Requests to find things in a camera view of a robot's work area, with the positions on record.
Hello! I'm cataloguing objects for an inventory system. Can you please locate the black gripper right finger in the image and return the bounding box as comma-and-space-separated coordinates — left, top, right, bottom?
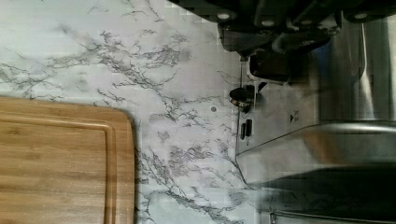
271, 29, 332, 53

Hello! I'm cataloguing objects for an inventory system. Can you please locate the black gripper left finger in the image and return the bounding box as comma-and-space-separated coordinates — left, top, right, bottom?
219, 26, 275, 58

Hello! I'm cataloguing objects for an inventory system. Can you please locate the black toaster lever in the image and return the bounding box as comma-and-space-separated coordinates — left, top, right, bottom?
249, 51, 290, 82

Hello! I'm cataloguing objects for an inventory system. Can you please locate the stainless steel toaster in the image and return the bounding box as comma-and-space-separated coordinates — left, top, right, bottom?
235, 17, 395, 187

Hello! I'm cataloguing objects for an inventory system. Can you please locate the black toaster knob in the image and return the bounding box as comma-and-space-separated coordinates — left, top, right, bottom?
229, 85, 255, 113

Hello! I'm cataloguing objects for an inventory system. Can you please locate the dark round pan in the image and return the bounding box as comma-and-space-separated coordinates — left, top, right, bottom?
259, 165, 396, 224

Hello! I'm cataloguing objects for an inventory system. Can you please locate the bamboo cutting board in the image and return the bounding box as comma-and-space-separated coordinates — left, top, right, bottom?
0, 97, 134, 224

